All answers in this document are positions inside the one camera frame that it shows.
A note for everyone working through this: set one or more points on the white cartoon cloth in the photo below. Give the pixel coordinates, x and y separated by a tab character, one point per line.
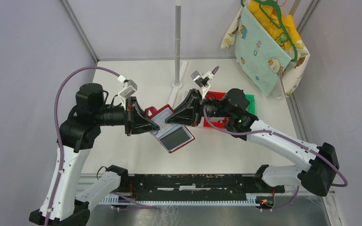
283	30

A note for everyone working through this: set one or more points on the yellow garment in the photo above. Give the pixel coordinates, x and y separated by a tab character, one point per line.
274	23

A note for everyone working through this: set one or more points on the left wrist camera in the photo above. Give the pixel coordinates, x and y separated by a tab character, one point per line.
129	88

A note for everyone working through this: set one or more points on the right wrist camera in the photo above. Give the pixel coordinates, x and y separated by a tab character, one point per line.
203	80

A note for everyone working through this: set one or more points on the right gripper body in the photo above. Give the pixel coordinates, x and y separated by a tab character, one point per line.
197	112

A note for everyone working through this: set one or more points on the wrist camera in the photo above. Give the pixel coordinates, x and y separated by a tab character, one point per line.
203	80
129	88

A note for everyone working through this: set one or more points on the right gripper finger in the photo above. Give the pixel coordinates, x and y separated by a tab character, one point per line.
189	104
184	116

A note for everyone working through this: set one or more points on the metal pole stand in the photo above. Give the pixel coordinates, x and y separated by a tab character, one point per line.
179	65

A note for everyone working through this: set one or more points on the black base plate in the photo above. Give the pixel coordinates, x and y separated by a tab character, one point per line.
198	187

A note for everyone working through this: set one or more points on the red plastic bin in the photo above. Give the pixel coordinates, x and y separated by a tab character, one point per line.
215	117

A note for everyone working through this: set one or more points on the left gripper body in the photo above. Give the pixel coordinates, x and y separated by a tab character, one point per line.
128	116

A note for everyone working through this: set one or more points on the green plastic bin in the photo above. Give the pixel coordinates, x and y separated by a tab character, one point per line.
251	106

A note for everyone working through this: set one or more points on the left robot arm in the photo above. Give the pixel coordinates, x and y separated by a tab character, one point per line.
63	206

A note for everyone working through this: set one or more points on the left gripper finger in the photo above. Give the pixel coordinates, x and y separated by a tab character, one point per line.
137	111
142	125

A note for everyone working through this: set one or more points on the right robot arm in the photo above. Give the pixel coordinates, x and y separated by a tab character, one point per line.
314	167

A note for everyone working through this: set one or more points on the green clothes hanger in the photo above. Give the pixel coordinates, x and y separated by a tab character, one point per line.
277	18

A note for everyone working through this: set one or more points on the red leather card holder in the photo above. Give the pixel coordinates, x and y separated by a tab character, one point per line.
172	137

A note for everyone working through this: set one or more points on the white cable comb rail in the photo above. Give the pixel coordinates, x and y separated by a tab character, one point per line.
113	199

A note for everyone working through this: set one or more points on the mint cartoon cloth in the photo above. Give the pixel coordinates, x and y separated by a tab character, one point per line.
258	54

